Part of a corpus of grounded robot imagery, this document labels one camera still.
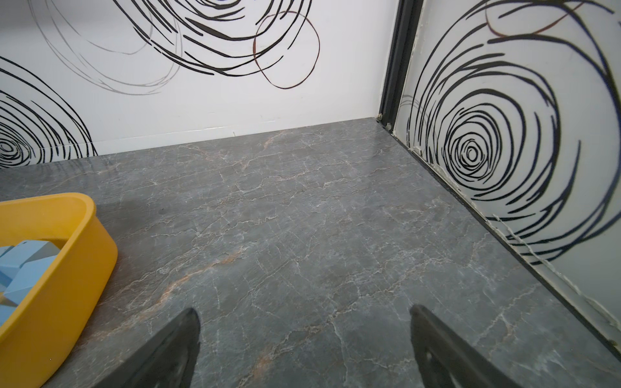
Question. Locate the blue block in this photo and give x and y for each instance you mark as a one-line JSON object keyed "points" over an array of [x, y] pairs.
{"points": [[25, 252], [26, 279]]}

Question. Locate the yellow plastic tub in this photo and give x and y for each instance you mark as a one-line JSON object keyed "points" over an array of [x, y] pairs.
{"points": [[39, 336]]}

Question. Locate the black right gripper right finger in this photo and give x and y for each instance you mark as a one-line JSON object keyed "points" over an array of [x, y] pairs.
{"points": [[445, 359]]}

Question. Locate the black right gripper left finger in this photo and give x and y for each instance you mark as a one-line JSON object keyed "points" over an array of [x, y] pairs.
{"points": [[167, 359]]}

